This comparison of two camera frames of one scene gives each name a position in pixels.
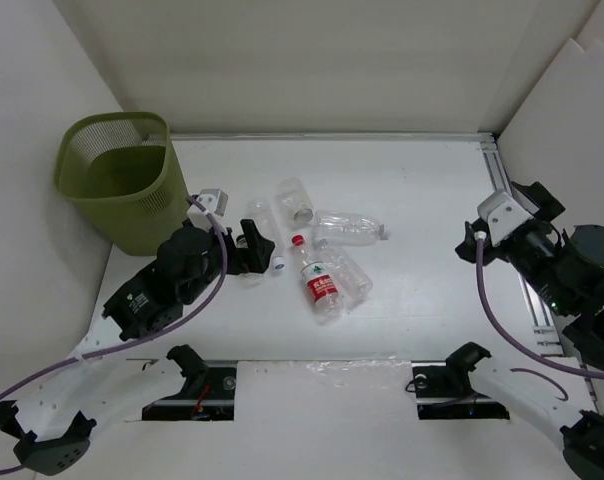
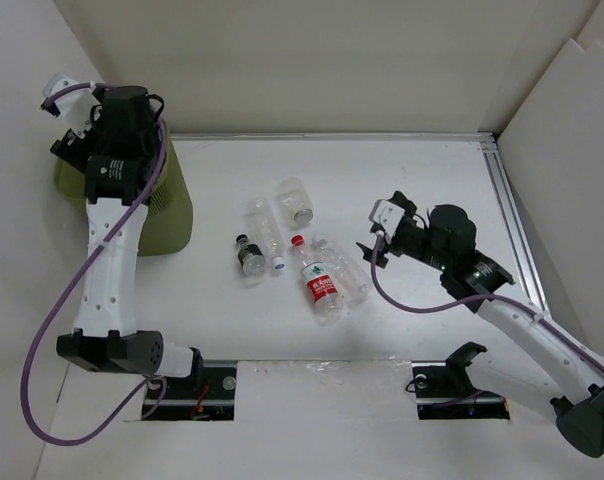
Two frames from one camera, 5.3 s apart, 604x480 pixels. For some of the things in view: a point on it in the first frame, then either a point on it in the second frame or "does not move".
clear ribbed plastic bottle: x=354 y=281 does not move
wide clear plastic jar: x=294 y=202 does not move
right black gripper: x=469 y=245 → x=399 y=198
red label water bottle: x=319 y=282 does not move
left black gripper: x=256 y=241 → x=79 y=149
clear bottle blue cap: x=260 y=212 does not move
